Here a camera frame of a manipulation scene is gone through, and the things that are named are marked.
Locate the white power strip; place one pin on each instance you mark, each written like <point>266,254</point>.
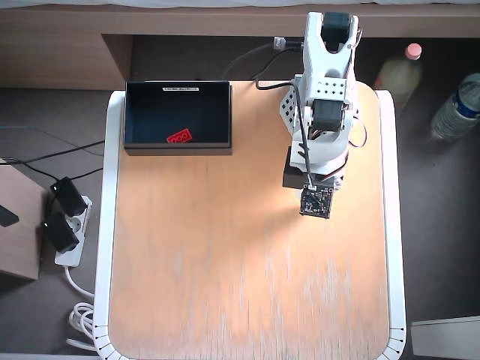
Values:
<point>69,258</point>

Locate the yellow juice bottle pink cap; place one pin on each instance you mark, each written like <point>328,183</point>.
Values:
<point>401,75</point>

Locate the black power adapter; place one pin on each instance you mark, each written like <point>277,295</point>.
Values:
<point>69,197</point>
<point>60,232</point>

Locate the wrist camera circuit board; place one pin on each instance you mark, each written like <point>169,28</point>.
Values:
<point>317,202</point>

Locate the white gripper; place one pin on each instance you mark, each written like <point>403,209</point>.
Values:
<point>292,177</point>

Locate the brown wooden furniture frame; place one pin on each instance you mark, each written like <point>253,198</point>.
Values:
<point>56,56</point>

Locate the white table rim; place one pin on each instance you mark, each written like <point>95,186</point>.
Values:
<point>103,225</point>

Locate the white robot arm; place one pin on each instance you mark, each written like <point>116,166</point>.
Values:
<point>315,63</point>

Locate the clear plastic water bottle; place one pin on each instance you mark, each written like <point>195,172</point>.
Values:
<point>453,112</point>

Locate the white box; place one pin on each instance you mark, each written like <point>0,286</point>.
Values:
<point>446,337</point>

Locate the flat black object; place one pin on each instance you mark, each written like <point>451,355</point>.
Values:
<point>7,217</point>

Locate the red lego block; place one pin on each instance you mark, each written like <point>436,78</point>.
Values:
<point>180,137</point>

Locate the black bin box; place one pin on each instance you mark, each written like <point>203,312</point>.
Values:
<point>176,108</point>

